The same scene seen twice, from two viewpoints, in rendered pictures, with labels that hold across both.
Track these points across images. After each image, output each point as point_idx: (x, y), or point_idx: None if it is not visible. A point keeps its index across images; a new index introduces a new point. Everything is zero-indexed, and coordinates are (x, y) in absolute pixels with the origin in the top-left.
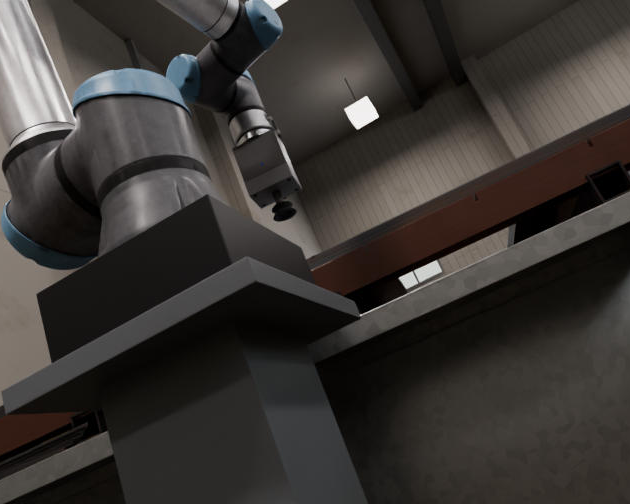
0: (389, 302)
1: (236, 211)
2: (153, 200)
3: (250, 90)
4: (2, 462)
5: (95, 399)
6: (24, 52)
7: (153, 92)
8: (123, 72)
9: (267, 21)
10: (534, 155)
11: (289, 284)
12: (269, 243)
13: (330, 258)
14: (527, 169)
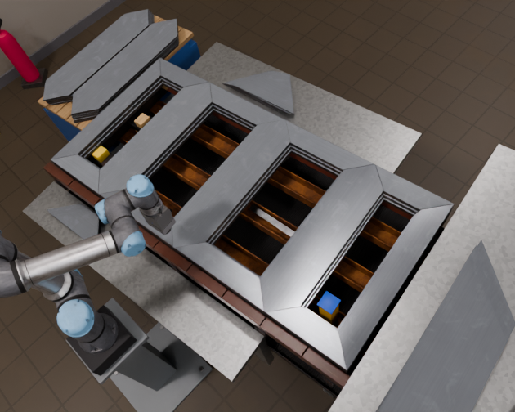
0: (164, 326)
1: (102, 363)
2: (85, 347)
3: (145, 203)
4: (75, 232)
5: None
6: (33, 285)
7: (78, 336)
8: (68, 333)
9: (132, 256)
10: (252, 303)
11: (114, 371)
12: (114, 354)
13: (179, 252)
14: (239, 311)
